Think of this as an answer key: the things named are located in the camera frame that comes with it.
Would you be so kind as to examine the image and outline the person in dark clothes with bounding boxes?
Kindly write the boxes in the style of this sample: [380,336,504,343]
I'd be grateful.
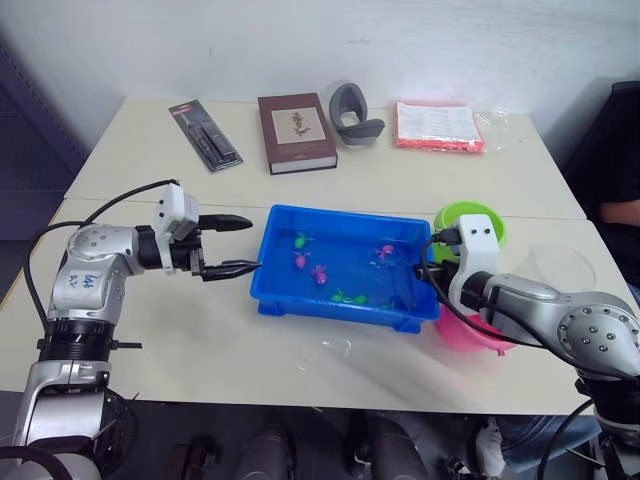
[562,79,640,301]

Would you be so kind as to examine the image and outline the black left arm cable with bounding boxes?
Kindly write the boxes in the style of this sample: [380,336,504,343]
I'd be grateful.
[22,177,182,326]

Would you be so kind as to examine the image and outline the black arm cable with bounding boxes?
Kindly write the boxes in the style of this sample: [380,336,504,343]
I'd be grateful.
[22,177,182,326]
[421,228,556,349]

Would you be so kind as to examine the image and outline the red booklet in plastic sleeve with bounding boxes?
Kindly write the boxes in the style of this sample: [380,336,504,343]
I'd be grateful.
[392,99,489,156]

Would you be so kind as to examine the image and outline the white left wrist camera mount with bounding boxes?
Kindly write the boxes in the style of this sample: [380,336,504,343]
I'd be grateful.
[152,183,202,275]

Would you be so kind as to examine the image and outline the clear plastic cup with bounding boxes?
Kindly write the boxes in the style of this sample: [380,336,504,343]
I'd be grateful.
[509,242,599,301]

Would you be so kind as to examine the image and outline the dark blue cabinet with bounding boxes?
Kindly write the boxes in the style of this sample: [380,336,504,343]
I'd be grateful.
[0,34,87,241]

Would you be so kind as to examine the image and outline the dark rounded shape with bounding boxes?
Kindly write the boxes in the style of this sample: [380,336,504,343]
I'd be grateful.
[234,422,296,480]

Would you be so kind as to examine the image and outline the blue denim fabric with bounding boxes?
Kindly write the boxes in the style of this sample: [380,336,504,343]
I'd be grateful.
[499,414,601,480]

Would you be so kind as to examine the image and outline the white shoe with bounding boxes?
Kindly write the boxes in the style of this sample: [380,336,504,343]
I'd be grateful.
[474,417,506,476]

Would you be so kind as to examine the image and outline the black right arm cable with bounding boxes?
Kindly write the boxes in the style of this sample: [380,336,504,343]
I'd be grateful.
[421,228,556,349]

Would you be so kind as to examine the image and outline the brown hardcover book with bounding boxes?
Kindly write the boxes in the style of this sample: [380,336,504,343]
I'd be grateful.
[257,92,339,176]

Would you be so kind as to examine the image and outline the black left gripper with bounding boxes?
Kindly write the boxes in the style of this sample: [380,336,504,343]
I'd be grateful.
[168,213,263,283]

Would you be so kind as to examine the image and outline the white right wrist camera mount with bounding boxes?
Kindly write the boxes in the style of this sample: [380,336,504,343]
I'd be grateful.
[446,214,502,317]

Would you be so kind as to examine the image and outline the pink plastic bucket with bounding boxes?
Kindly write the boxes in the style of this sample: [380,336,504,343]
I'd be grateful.
[432,299,519,357]

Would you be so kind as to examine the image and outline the green plastic bucket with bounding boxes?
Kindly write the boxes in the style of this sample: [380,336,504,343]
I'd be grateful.
[432,200,509,264]

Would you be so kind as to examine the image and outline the blue plastic tub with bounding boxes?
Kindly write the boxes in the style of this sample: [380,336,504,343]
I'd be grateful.
[248,203,442,335]

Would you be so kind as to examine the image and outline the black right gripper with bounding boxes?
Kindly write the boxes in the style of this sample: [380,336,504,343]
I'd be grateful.
[412,259,454,284]

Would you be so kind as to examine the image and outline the black tool blister pack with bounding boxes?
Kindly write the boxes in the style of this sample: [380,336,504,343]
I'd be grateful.
[167,99,245,174]

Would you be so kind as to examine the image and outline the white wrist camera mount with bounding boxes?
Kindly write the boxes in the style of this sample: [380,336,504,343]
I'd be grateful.
[446,214,502,317]
[152,183,202,275]

